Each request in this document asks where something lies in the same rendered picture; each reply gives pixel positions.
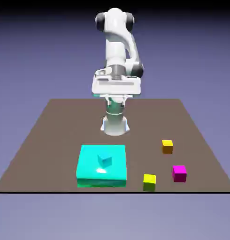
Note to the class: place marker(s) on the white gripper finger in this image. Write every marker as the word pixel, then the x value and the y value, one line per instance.
pixel 108 100
pixel 123 100

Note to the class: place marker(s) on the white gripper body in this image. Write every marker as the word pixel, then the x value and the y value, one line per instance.
pixel 116 88

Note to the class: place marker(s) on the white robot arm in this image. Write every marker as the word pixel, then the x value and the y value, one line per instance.
pixel 115 46

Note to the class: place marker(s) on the small cyan cube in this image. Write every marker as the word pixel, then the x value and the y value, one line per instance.
pixel 104 160

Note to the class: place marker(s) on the small orange cube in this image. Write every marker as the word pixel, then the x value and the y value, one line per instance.
pixel 167 147

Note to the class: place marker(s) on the small yellow cube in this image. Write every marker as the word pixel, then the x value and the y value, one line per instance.
pixel 149 182

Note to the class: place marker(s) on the small magenta cube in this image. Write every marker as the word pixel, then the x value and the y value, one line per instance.
pixel 179 174

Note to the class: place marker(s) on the large cyan box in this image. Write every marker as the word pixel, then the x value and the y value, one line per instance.
pixel 88 168

